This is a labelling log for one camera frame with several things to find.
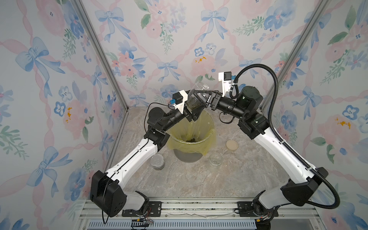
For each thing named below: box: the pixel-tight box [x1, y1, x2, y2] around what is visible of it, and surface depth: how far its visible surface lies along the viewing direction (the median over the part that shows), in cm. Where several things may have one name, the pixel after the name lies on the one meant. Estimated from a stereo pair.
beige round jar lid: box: [225, 139, 239, 150], surface depth 100 cm
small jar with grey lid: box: [150, 153, 165, 171], surface depth 86 cm
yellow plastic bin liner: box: [165, 110, 217, 156], surface depth 78 cm
